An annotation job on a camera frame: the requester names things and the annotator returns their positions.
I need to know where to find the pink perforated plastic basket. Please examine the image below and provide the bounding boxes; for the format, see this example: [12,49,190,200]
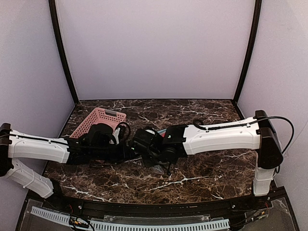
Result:
[70,107,127,139]

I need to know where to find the zip bag with blue zipper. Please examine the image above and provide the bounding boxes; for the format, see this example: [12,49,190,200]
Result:
[157,129,167,137]

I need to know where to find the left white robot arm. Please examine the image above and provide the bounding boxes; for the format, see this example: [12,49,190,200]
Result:
[0,122,135,199]

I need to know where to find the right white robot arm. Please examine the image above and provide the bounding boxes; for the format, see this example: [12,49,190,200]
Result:
[130,110,290,196]

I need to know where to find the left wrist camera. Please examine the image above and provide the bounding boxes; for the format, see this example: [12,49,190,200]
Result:
[112,122,131,144]

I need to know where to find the white slotted cable duct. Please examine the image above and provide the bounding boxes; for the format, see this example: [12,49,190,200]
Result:
[30,206,230,231]

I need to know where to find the black front table rail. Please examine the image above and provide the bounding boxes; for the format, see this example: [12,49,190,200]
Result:
[47,195,272,222]

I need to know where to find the left black frame post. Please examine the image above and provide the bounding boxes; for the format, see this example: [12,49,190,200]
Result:
[48,0,79,105]

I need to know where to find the black frame post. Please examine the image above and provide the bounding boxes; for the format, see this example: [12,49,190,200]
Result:
[48,0,79,105]
[232,0,262,105]

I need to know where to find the right black frame post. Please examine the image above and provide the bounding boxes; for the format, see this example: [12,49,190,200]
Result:
[232,0,262,105]

